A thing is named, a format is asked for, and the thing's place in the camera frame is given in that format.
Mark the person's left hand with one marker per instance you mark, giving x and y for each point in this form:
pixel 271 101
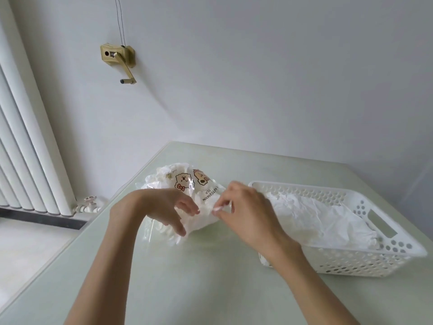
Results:
pixel 162 206

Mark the person's right hand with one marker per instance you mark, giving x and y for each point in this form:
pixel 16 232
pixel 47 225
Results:
pixel 253 220

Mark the clear bear-print plastic bag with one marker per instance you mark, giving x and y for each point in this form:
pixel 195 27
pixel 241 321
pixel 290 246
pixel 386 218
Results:
pixel 203 181

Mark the stack of white gloves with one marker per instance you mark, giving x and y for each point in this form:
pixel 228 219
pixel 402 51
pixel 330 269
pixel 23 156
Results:
pixel 321 223

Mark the white perforated plastic basket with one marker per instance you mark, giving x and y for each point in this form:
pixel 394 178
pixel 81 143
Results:
pixel 372 264

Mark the person's right forearm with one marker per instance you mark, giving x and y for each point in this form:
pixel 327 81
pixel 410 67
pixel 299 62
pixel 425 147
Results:
pixel 311 291

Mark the person's left forearm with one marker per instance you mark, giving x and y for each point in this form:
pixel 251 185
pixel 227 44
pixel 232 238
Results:
pixel 98 274

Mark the white radiator valve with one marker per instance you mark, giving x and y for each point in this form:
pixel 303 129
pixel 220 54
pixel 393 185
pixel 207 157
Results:
pixel 89 206

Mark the white column radiator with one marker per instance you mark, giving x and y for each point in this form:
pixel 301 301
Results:
pixel 30 131

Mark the brass wall crank winch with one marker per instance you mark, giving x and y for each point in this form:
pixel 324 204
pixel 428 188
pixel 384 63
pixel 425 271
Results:
pixel 128 54

